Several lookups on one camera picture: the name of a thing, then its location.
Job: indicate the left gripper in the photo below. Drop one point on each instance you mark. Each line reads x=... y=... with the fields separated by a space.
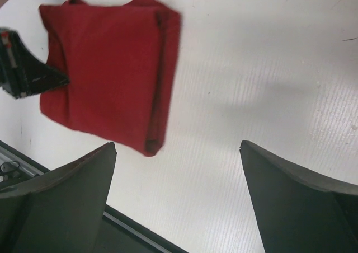
x=22 y=74

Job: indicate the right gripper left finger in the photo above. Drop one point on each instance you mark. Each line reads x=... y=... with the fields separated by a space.
x=61 y=210

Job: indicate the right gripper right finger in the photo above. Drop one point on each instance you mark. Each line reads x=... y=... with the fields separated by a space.
x=297 y=209

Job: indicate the red t-shirt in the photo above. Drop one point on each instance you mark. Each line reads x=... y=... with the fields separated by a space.
x=121 y=63

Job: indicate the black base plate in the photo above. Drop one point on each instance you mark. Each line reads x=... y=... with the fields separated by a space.
x=118 y=233

